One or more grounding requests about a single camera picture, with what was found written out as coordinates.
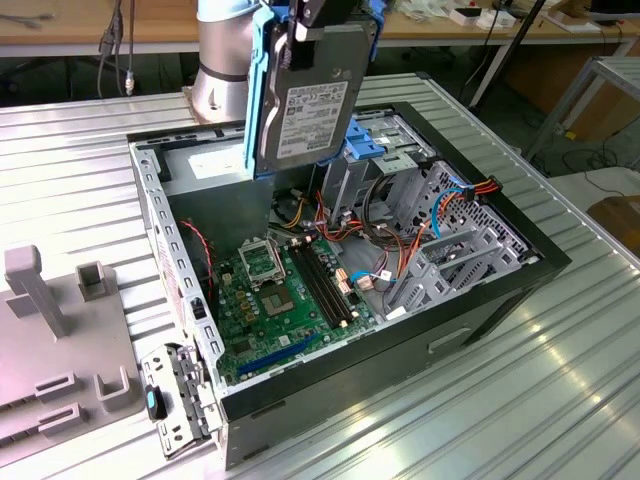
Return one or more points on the green motherboard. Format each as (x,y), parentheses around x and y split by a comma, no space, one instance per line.
(272,327)

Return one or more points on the metal drive cage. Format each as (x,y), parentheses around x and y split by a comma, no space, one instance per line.
(350,190)

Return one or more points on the black blue latch clip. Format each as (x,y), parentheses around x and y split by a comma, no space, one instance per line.
(156,402)

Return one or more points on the black open PC case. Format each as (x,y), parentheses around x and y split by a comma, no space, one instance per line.
(350,380)

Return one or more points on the flat cardboard package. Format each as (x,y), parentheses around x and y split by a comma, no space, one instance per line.
(570,20)

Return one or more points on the white small box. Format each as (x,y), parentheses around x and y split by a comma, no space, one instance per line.
(462,17)
(495,21)

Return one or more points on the small cardboard box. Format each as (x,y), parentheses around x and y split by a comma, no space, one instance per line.
(620,220)

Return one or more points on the metal disk bay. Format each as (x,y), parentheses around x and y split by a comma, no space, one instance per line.
(507,252)

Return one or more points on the grey parts rack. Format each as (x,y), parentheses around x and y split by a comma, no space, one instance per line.
(65,360)

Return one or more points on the black RAM slot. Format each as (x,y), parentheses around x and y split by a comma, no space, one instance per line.
(311,285)
(329,285)
(323,285)
(317,285)

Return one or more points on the blue empty disk carrier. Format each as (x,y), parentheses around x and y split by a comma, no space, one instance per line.
(367,147)

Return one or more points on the long wooden desk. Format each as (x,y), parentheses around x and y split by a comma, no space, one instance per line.
(75,27)

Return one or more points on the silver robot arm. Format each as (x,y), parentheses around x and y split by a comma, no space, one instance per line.
(215,75)

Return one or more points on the black tripod leg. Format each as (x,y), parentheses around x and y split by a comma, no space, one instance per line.
(527,22)

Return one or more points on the grey power supply unit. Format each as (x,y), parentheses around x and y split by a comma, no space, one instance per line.
(220,210)

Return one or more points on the hard disk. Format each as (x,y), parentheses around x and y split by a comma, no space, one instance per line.
(310,115)

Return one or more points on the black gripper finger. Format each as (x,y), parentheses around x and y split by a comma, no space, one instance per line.
(302,55)

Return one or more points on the blue expansion slot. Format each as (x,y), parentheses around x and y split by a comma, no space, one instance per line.
(275,356)

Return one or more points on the aluminium frame table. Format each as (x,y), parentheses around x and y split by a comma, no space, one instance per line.
(617,66)

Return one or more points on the large cardboard box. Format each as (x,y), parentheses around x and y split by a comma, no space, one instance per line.
(605,115)

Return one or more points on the metal card retainer bracket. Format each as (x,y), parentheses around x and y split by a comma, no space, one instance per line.
(160,362)

